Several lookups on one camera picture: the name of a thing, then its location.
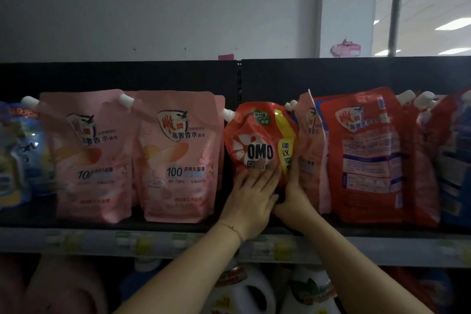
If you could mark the dark metal shelf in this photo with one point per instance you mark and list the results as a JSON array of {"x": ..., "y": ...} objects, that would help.
[{"x": 147, "y": 74}]

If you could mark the person's left hand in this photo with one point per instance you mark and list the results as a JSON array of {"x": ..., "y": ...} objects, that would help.
[{"x": 254, "y": 203}]

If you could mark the person's left forearm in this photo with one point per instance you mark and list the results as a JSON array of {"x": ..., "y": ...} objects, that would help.
[{"x": 184, "y": 273}]

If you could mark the person's right hand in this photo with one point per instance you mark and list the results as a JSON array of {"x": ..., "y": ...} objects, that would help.
[{"x": 298, "y": 207}]

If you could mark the person's right forearm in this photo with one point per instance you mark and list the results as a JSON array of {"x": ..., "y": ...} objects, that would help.
[{"x": 360, "y": 273}]

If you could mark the white detergent jug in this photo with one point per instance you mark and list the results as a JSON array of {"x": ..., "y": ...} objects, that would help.
[
  {"x": 309, "y": 291},
  {"x": 243, "y": 291}
]

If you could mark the orange OMO detergent pouches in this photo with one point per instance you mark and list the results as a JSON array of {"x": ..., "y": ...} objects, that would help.
[{"x": 257, "y": 129}]

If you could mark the blue detergent jug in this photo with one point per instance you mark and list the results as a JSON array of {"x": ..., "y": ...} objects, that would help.
[{"x": 138, "y": 277}]

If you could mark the blue Diao detergent pouch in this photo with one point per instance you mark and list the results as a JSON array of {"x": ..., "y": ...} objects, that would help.
[{"x": 456, "y": 163}]

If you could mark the pink sticky note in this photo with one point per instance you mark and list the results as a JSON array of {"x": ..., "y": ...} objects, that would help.
[{"x": 226, "y": 57}]

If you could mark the pink bagged item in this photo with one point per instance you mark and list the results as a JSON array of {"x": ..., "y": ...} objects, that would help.
[{"x": 346, "y": 49}]

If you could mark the grey vertical pole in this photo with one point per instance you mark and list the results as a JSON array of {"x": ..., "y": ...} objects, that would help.
[{"x": 396, "y": 4}]

